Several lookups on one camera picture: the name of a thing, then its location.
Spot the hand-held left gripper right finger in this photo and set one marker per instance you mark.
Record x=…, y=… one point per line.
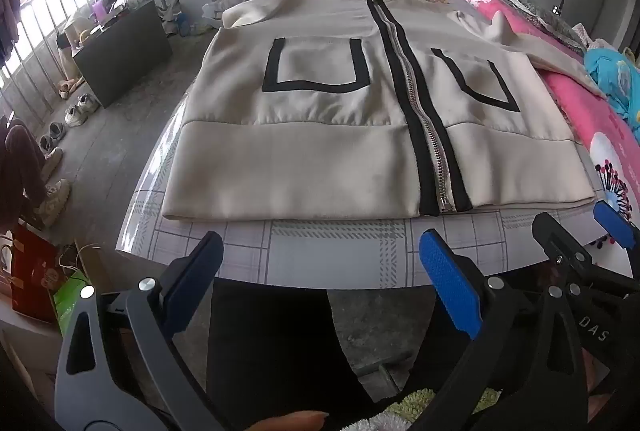
x=450, y=283

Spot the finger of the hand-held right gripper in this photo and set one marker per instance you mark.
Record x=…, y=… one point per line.
x=615, y=218
x=555, y=236

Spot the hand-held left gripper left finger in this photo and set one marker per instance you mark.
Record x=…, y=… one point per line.
x=192, y=283

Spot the beige zip jacket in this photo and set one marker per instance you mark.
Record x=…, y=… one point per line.
x=310, y=141

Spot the person's left hand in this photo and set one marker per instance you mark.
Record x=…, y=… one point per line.
x=285, y=422

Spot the person's black pants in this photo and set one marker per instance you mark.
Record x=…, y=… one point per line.
x=270, y=341

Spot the pink printed blanket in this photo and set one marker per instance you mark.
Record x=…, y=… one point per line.
x=575, y=111

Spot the green fuzzy mat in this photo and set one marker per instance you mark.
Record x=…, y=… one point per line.
x=425, y=403

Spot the green paper bag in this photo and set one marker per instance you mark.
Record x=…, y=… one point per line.
x=70, y=306

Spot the floral plaid tablecloth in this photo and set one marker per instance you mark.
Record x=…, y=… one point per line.
x=325, y=256

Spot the cyan cloth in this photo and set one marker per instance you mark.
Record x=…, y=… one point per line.
x=612, y=81

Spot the red paper bag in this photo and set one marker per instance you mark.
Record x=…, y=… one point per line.
x=32, y=271

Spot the row of shoes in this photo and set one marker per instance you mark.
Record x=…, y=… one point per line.
x=80, y=108

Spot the grey lace cloth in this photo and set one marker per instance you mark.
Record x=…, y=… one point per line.
x=540, y=16

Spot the dark cabinet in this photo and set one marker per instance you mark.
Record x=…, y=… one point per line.
x=125, y=56

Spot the white plastic bag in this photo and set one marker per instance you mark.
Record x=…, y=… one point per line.
x=225, y=6

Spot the window railing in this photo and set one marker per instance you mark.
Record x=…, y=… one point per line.
x=45, y=21

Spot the dark hanging garment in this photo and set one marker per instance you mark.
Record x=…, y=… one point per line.
x=7, y=16

